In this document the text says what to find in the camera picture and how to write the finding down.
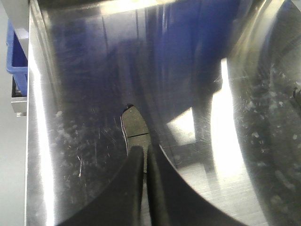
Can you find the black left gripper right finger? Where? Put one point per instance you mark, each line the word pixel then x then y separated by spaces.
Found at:
pixel 173 202

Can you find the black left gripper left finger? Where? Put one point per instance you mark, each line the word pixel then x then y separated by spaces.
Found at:
pixel 120 203

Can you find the dark brake pad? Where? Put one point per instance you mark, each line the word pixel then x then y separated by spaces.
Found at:
pixel 135 130

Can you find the small blue floor bin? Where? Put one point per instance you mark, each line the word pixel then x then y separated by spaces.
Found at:
pixel 17 63

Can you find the stainless steel rack frame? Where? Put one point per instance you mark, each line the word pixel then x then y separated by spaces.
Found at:
pixel 18 13

